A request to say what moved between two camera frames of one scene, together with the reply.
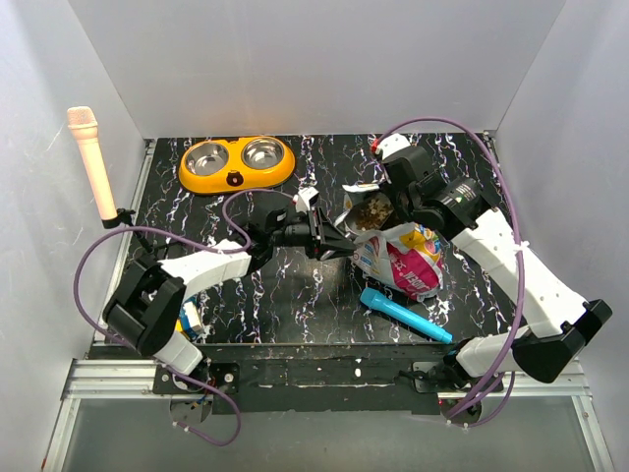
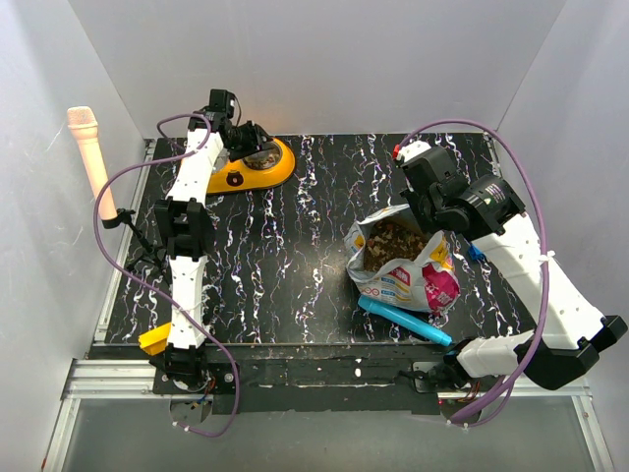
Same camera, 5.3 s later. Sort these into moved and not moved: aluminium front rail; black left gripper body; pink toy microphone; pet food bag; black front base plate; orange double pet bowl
Moved: pet food bag; black left gripper body
Not moved: pink toy microphone; aluminium front rail; black front base plate; orange double pet bowl
